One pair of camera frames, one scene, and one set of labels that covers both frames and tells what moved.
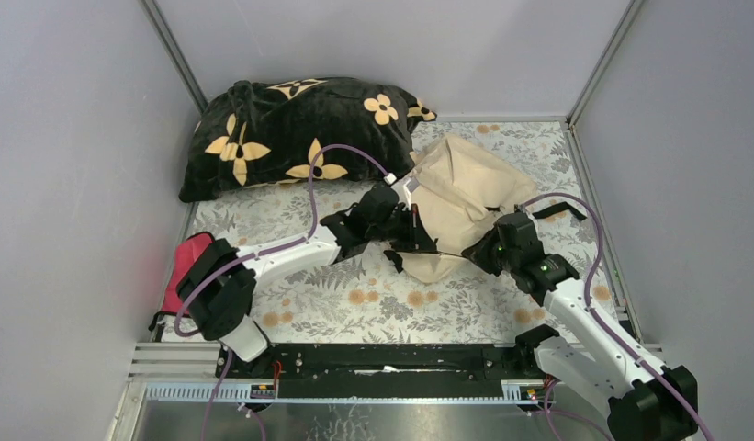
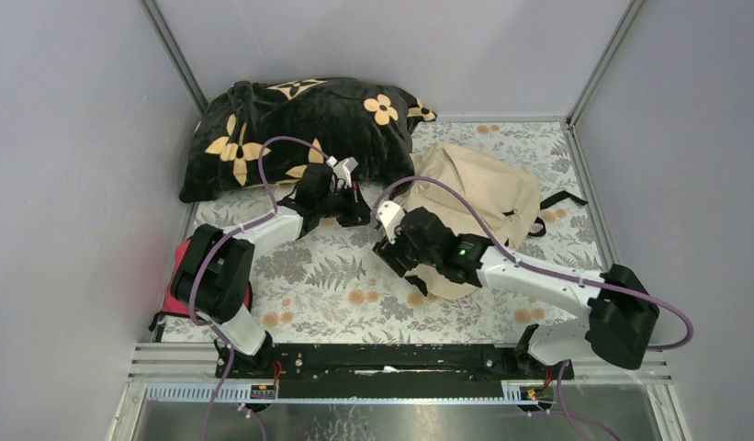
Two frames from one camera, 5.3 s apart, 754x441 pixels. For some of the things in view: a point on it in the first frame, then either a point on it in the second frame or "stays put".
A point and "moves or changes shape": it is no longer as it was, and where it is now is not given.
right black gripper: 478,254 → 388,253
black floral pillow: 263,132 stays put
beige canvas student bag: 462,187 moves or changes shape
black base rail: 377,364 stays put
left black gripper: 410,225 → 350,203
